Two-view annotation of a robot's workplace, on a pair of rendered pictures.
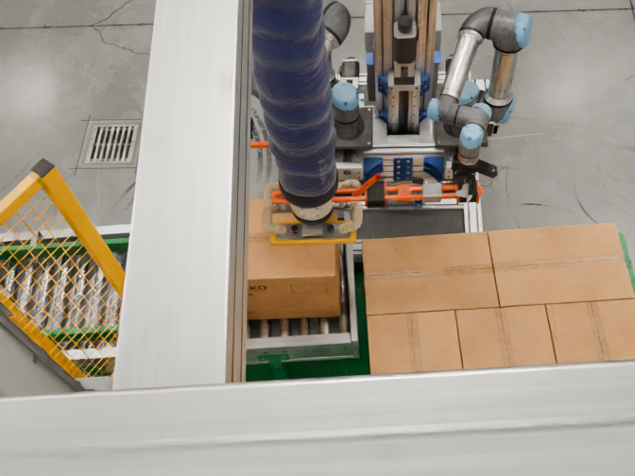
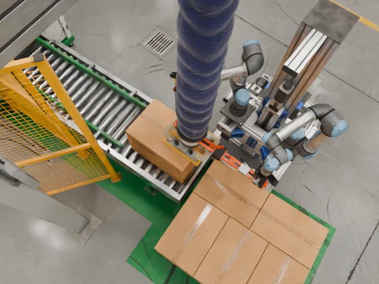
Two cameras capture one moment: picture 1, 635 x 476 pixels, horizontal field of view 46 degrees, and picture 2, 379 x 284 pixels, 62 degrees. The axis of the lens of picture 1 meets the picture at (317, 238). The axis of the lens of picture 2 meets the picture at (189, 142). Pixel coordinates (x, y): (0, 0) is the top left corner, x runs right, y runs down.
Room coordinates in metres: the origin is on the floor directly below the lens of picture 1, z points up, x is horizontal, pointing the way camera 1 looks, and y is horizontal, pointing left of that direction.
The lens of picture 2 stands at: (0.75, -0.36, 3.37)
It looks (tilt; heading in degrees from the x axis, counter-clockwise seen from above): 67 degrees down; 22
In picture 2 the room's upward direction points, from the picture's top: 5 degrees clockwise
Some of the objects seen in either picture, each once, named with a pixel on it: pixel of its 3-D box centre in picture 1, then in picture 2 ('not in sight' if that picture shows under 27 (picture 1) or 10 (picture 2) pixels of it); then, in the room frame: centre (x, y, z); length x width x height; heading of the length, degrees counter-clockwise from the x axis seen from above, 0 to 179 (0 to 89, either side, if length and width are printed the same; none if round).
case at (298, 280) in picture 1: (270, 259); (168, 142); (1.67, 0.22, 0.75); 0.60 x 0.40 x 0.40; 82
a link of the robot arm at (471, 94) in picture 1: (465, 99); (295, 135); (2.01, -0.71, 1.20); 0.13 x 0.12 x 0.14; 60
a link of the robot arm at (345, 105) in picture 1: (344, 100); (241, 98); (2.11, -0.21, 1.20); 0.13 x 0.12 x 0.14; 37
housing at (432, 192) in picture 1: (431, 193); (243, 169); (1.56, -0.46, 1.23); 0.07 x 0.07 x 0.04; 81
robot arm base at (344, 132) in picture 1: (347, 119); (239, 106); (2.11, -0.21, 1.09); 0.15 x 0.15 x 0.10
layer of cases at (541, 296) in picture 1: (497, 345); (239, 240); (1.25, -0.74, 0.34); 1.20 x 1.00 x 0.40; 84
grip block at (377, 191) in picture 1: (375, 194); (219, 152); (1.60, -0.25, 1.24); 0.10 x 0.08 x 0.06; 171
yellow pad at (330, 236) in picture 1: (313, 230); (183, 147); (1.54, 0.01, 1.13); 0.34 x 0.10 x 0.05; 81
